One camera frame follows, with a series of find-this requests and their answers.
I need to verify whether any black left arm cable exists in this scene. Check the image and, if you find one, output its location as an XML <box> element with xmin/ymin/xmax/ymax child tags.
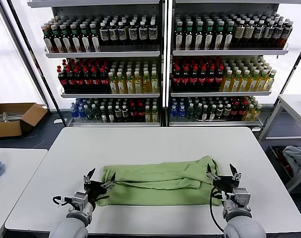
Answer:
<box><xmin>53</xmin><ymin>195</ymin><xmax>110</xmax><ymax>211</ymax></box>

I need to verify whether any yellow juice bottle green label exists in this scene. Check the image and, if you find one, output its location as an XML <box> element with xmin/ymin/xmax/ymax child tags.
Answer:
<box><xmin>117</xmin><ymin>71</ymin><xmax>126</xmax><ymax>94</ymax></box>
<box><xmin>247</xmin><ymin>70</ymin><xmax>259</xmax><ymax>92</ymax></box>
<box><xmin>151</xmin><ymin>105</ymin><xmax>159</xmax><ymax>123</ymax></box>
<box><xmin>263</xmin><ymin>69</ymin><xmax>277</xmax><ymax>92</ymax></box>
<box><xmin>255</xmin><ymin>70</ymin><xmax>268</xmax><ymax>92</ymax></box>
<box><xmin>133</xmin><ymin>71</ymin><xmax>142</xmax><ymax>94</ymax></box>
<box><xmin>150</xmin><ymin>70</ymin><xmax>160</xmax><ymax>94</ymax></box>
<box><xmin>252</xmin><ymin>104</ymin><xmax>263</xmax><ymax>121</ymax></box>
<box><xmin>125</xmin><ymin>71</ymin><xmax>134</xmax><ymax>94</ymax></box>
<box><xmin>108</xmin><ymin>71</ymin><xmax>118</xmax><ymax>94</ymax></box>
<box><xmin>142</xmin><ymin>71</ymin><xmax>151</xmax><ymax>94</ymax></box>
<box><xmin>239</xmin><ymin>70</ymin><xmax>250</xmax><ymax>92</ymax></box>
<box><xmin>244</xmin><ymin>104</ymin><xmax>254</xmax><ymax>121</ymax></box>
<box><xmin>220</xmin><ymin>70</ymin><xmax>233</xmax><ymax>92</ymax></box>
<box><xmin>144</xmin><ymin>105</ymin><xmax>152</xmax><ymax>123</ymax></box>
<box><xmin>231</xmin><ymin>70</ymin><xmax>241</xmax><ymax>92</ymax></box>

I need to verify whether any dark bottle beige label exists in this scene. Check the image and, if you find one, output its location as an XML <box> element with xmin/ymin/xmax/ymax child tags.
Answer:
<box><xmin>243</xmin><ymin>20</ymin><xmax>255</xmax><ymax>48</ymax></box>
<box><xmin>234</xmin><ymin>20</ymin><xmax>246</xmax><ymax>48</ymax></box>

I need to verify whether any grey blue clothes pile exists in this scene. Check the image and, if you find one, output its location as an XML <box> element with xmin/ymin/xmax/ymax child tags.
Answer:
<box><xmin>282</xmin><ymin>145</ymin><xmax>301</xmax><ymax>178</ymax></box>

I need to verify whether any red cloth item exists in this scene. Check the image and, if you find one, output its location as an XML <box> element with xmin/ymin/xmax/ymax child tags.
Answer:
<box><xmin>276</xmin><ymin>148</ymin><xmax>294</xmax><ymax>174</ymax></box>

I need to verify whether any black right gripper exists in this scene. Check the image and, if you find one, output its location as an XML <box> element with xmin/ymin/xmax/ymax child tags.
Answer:
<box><xmin>206</xmin><ymin>163</ymin><xmax>241</xmax><ymax>193</ymax></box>

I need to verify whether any red cap cola bottle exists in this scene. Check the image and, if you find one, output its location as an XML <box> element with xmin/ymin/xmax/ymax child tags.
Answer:
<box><xmin>206</xmin><ymin>65</ymin><xmax>217</xmax><ymax>91</ymax></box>
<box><xmin>198</xmin><ymin>66</ymin><xmax>208</xmax><ymax>91</ymax></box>
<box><xmin>65</xmin><ymin>67</ymin><xmax>76</xmax><ymax>93</ymax></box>
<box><xmin>230</xmin><ymin>102</ymin><xmax>239</xmax><ymax>121</ymax></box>
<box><xmin>129</xmin><ymin>103</ymin><xmax>138</xmax><ymax>123</ymax></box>
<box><xmin>99</xmin><ymin>67</ymin><xmax>110</xmax><ymax>93</ymax></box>
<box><xmin>181</xmin><ymin>66</ymin><xmax>190</xmax><ymax>91</ymax></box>
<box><xmin>91</xmin><ymin>67</ymin><xmax>101</xmax><ymax>93</ymax></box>
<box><xmin>137</xmin><ymin>103</ymin><xmax>145</xmax><ymax>123</ymax></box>
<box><xmin>189</xmin><ymin>66</ymin><xmax>199</xmax><ymax>91</ymax></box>
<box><xmin>82</xmin><ymin>67</ymin><xmax>93</xmax><ymax>93</ymax></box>
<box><xmin>238</xmin><ymin>101</ymin><xmax>247</xmax><ymax>121</ymax></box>
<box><xmin>214</xmin><ymin>65</ymin><xmax>225</xmax><ymax>91</ymax></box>
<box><xmin>74</xmin><ymin>67</ymin><xmax>84</xmax><ymax>93</ymax></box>
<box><xmin>172</xmin><ymin>66</ymin><xmax>182</xmax><ymax>91</ymax></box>
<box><xmin>57</xmin><ymin>68</ymin><xmax>68</xmax><ymax>93</ymax></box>

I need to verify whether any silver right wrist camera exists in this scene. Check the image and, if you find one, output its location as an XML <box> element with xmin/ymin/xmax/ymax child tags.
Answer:
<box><xmin>231</xmin><ymin>187</ymin><xmax>251</xmax><ymax>209</ymax></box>

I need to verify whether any dark bottle blue white label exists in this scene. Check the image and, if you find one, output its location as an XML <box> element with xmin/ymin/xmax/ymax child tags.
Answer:
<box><xmin>263</xmin><ymin>20</ymin><xmax>275</xmax><ymax>48</ymax></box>
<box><xmin>253</xmin><ymin>20</ymin><xmax>265</xmax><ymax>48</ymax></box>
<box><xmin>280</xmin><ymin>21</ymin><xmax>294</xmax><ymax>48</ymax></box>
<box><xmin>128</xmin><ymin>21</ymin><xmax>138</xmax><ymax>46</ymax></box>
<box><xmin>99</xmin><ymin>21</ymin><xmax>110</xmax><ymax>47</ymax></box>
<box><xmin>138</xmin><ymin>21</ymin><xmax>148</xmax><ymax>46</ymax></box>
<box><xmin>108</xmin><ymin>21</ymin><xmax>119</xmax><ymax>47</ymax></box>
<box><xmin>148</xmin><ymin>21</ymin><xmax>159</xmax><ymax>46</ymax></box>
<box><xmin>117</xmin><ymin>21</ymin><xmax>127</xmax><ymax>47</ymax></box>
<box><xmin>272</xmin><ymin>20</ymin><xmax>285</xmax><ymax>48</ymax></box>

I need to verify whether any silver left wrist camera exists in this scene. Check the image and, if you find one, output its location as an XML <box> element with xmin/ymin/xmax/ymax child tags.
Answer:
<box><xmin>71</xmin><ymin>191</ymin><xmax>89</xmax><ymax>211</ymax></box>

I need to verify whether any grey metal parts bundle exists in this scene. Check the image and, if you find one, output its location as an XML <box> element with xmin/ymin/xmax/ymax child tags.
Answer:
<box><xmin>0</xmin><ymin>111</ymin><xmax>26</xmax><ymax>123</ymax></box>

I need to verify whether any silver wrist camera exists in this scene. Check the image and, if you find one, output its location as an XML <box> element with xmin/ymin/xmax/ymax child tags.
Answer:
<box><xmin>71</xmin><ymin>191</ymin><xmax>89</xmax><ymax>211</ymax></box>
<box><xmin>231</xmin><ymin>187</ymin><xmax>251</xmax><ymax>209</ymax></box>

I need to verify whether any grey metal shelving unit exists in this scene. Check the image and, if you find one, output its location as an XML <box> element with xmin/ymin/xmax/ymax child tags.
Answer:
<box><xmin>27</xmin><ymin>0</ymin><xmax>169</xmax><ymax>127</ymax></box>
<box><xmin>166</xmin><ymin>0</ymin><xmax>290</xmax><ymax>128</ymax></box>

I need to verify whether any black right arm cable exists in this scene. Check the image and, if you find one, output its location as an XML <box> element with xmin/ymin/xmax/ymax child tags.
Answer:
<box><xmin>209</xmin><ymin>187</ymin><xmax>227</xmax><ymax>234</ymax></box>

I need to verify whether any black window frame post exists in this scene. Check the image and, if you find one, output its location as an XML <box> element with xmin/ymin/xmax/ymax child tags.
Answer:
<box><xmin>5</xmin><ymin>0</ymin><xmax>68</xmax><ymax>126</ymax></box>

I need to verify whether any brown cardboard box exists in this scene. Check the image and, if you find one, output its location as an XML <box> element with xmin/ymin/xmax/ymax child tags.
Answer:
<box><xmin>0</xmin><ymin>103</ymin><xmax>49</xmax><ymax>138</ymax></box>

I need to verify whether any light green polo shirt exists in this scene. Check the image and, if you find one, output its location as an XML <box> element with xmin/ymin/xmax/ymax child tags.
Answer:
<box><xmin>94</xmin><ymin>155</ymin><xmax>223</xmax><ymax>207</ymax></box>

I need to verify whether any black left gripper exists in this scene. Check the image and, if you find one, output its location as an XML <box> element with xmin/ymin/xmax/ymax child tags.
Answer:
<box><xmin>83</xmin><ymin>168</ymin><xmax>117</xmax><ymax>203</ymax></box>

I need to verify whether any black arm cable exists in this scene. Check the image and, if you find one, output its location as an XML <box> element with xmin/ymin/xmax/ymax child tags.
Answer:
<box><xmin>53</xmin><ymin>195</ymin><xmax>110</xmax><ymax>211</ymax></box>
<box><xmin>209</xmin><ymin>187</ymin><xmax>227</xmax><ymax>234</ymax></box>

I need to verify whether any grey frame side table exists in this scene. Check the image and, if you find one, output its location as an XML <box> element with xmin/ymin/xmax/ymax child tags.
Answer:
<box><xmin>258</xmin><ymin>94</ymin><xmax>301</xmax><ymax>193</ymax></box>

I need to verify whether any green cap tea bottle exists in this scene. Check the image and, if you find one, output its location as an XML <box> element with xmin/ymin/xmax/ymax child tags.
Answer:
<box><xmin>184</xmin><ymin>21</ymin><xmax>194</xmax><ymax>50</ymax></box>
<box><xmin>204</xmin><ymin>21</ymin><xmax>215</xmax><ymax>50</ymax></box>
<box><xmin>89</xmin><ymin>23</ymin><xmax>101</xmax><ymax>53</ymax></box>
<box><xmin>223</xmin><ymin>21</ymin><xmax>235</xmax><ymax>50</ymax></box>
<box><xmin>60</xmin><ymin>24</ymin><xmax>71</xmax><ymax>53</ymax></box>
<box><xmin>51</xmin><ymin>24</ymin><xmax>61</xmax><ymax>54</ymax></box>
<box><xmin>43</xmin><ymin>25</ymin><xmax>53</xmax><ymax>54</ymax></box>
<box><xmin>175</xmin><ymin>21</ymin><xmax>185</xmax><ymax>50</ymax></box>
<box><xmin>194</xmin><ymin>21</ymin><xmax>204</xmax><ymax>50</ymax></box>
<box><xmin>69</xmin><ymin>23</ymin><xmax>81</xmax><ymax>53</ymax></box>
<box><xmin>214</xmin><ymin>21</ymin><xmax>225</xmax><ymax>50</ymax></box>
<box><xmin>79</xmin><ymin>23</ymin><xmax>91</xmax><ymax>53</ymax></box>

